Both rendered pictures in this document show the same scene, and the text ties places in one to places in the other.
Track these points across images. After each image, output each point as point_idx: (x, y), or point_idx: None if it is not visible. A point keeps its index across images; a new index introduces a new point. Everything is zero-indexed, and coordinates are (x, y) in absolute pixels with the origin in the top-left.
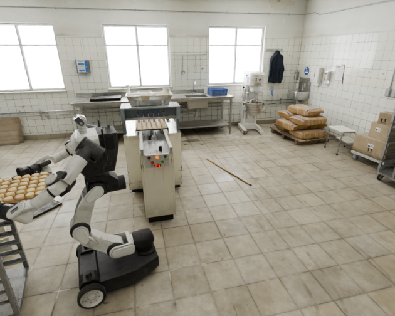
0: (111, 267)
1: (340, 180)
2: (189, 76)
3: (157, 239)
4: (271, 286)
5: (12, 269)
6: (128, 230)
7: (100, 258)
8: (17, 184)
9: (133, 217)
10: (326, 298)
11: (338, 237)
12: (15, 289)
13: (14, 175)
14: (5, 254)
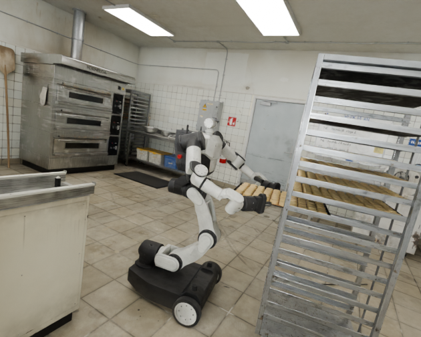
0: (186, 267)
1: None
2: None
3: (105, 291)
4: (113, 225)
5: (272, 333)
6: (107, 329)
7: (188, 280)
8: (263, 192)
9: None
10: (106, 212)
11: None
12: (268, 307)
13: (267, 202)
14: (279, 307)
